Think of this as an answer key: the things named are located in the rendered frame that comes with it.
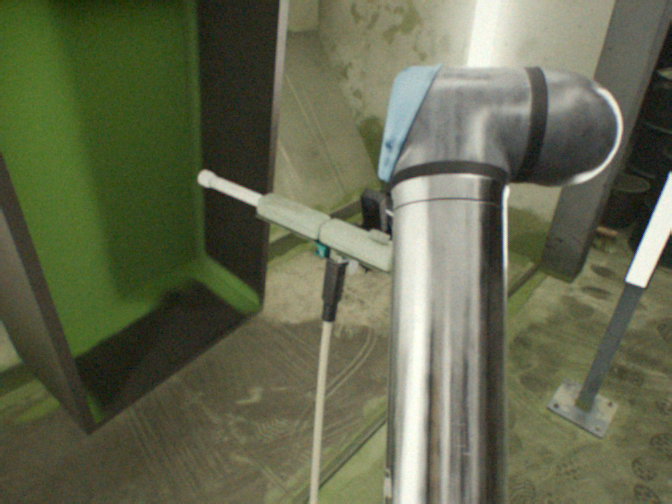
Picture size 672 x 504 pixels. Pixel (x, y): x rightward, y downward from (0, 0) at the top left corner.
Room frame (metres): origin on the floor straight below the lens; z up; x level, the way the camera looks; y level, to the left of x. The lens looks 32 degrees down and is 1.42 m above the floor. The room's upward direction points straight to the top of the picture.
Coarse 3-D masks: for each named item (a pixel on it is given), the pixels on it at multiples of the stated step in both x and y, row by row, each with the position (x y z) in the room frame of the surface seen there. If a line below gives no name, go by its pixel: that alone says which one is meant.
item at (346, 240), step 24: (240, 192) 0.84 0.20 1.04; (264, 216) 0.79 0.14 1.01; (288, 216) 0.75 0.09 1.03; (312, 216) 0.74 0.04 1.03; (312, 240) 0.72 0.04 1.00; (336, 240) 0.69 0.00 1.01; (360, 240) 0.67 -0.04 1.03; (384, 240) 0.66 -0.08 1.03; (336, 264) 0.69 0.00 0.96; (384, 264) 0.63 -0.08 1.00; (336, 288) 0.69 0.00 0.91; (336, 312) 0.70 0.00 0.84
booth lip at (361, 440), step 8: (528, 272) 1.99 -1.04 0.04; (520, 280) 1.92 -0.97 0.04; (512, 288) 1.85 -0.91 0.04; (384, 416) 1.07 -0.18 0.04; (376, 424) 1.04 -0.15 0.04; (368, 432) 1.00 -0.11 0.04; (360, 440) 0.97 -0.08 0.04; (352, 448) 0.94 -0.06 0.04; (360, 448) 0.96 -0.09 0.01; (344, 456) 0.91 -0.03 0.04; (352, 456) 0.93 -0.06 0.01; (336, 464) 0.88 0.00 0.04; (344, 464) 0.90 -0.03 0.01; (328, 472) 0.85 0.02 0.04; (336, 472) 0.87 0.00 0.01; (320, 480) 0.83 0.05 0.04; (328, 480) 0.84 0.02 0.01; (304, 488) 0.80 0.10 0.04; (320, 488) 0.82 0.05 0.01; (296, 496) 0.78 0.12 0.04; (304, 496) 0.78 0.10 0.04
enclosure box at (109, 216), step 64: (0, 0) 0.95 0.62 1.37; (64, 0) 1.04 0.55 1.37; (128, 0) 1.15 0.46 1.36; (192, 0) 1.24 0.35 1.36; (256, 0) 1.10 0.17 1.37; (0, 64) 0.94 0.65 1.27; (64, 64) 1.03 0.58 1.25; (128, 64) 1.15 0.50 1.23; (192, 64) 1.26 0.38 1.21; (256, 64) 1.11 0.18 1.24; (0, 128) 0.92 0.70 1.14; (64, 128) 1.03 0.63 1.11; (128, 128) 1.15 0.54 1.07; (192, 128) 1.29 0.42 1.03; (256, 128) 1.13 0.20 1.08; (0, 192) 0.60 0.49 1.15; (64, 192) 1.02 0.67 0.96; (128, 192) 1.16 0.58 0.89; (192, 192) 1.33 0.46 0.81; (256, 192) 1.14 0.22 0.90; (0, 256) 0.69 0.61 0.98; (64, 256) 1.01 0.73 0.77; (128, 256) 1.16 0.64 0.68; (192, 256) 1.36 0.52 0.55; (256, 256) 1.16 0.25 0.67; (64, 320) 1.00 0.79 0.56; (128, 320) 1.06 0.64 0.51; (192, 320) 1.08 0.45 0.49; (64, 384) 0.68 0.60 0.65; (128, 384) 0.84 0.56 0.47
